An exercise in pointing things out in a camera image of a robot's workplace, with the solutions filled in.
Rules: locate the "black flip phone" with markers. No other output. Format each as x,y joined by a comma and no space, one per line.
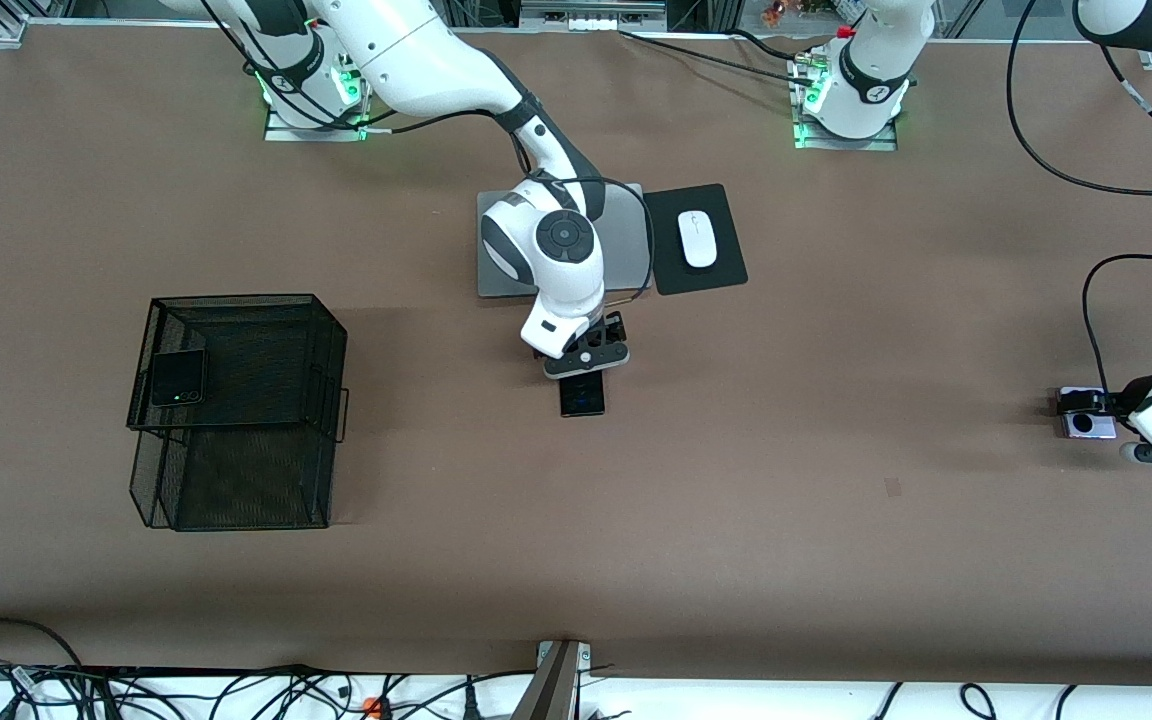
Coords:
178,375

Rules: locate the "white computer mouse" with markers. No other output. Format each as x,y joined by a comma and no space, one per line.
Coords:
697,240

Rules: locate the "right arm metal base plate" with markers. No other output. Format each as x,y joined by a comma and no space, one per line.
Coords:
281,132

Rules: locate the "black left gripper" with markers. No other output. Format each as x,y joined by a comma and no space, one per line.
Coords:
1112,404

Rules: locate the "pale lilac flip phone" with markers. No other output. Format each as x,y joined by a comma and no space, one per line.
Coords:
1091,428

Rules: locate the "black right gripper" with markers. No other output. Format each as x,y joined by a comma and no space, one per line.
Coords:
612,328

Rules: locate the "black mouse pad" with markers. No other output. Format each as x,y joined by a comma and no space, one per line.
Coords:
726,265

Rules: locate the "white power strip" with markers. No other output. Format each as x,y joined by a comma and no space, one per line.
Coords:
591,22

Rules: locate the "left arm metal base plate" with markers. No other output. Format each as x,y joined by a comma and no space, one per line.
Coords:
886,143

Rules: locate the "black slab phone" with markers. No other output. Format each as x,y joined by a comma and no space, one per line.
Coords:
583,398

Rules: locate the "silver closed laptop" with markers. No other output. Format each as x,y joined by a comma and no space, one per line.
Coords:
626,260

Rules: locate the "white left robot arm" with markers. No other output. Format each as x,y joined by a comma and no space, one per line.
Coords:
866,90

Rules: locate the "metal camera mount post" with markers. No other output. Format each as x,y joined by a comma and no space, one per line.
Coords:
551,690

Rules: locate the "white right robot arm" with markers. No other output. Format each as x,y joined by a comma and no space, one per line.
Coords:
416,60

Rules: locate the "black mesh two-tier organizer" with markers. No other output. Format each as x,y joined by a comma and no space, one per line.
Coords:
256,480

